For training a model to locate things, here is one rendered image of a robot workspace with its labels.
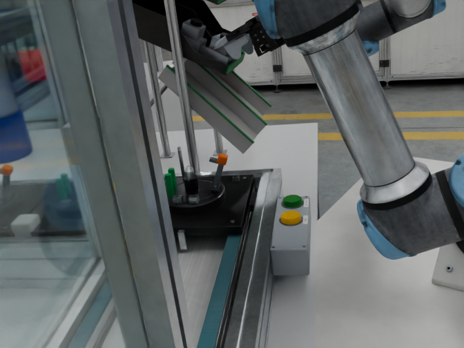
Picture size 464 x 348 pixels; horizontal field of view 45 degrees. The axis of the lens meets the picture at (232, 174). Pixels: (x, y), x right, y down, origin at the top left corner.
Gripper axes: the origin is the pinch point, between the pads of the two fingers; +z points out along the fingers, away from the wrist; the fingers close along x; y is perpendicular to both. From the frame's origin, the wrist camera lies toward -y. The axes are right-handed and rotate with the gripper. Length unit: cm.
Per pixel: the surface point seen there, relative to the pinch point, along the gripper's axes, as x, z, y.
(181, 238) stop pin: -36.2, 7.3, 32.9
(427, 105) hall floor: 334, 50, 88
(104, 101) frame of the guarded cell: -100, -51, 10
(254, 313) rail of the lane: -53, -14, 44
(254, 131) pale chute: 9.9, 8.9, 23.2
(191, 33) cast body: -2.3, 5.1, -5.2
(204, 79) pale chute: 6.9, 13.8, 5.1
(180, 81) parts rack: -8.5, 10.0, 3.8
